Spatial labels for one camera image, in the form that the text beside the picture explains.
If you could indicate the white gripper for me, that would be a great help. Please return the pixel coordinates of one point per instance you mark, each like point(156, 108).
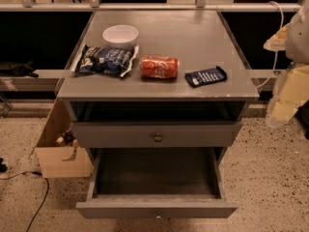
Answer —
point(298, 41)

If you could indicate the grey drawer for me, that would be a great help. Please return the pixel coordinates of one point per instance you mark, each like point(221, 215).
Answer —
point(155, 135)
point(156, 183)

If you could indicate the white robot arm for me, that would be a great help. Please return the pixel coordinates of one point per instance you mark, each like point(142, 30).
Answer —
point(297, 42)

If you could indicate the grey drawer cabinet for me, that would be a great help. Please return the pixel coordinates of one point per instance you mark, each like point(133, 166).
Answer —
point(199, 39)

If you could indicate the dark blue snack bar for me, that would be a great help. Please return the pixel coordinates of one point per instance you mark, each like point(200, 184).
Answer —
point(206, 77)

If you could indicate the blue chip bag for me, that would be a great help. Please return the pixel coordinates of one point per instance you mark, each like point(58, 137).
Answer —
point(105, 60)

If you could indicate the white bowl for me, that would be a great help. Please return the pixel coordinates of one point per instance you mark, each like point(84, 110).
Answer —
point(121, 36)

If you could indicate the items in cardboard box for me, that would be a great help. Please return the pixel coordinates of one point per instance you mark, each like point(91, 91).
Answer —
point(67, 139)

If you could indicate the cardboard box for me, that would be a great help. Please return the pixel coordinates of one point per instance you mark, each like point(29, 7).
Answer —
point(60, 162)

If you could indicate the black object on shelf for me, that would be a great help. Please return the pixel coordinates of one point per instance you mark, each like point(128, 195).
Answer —
point(17, 69)

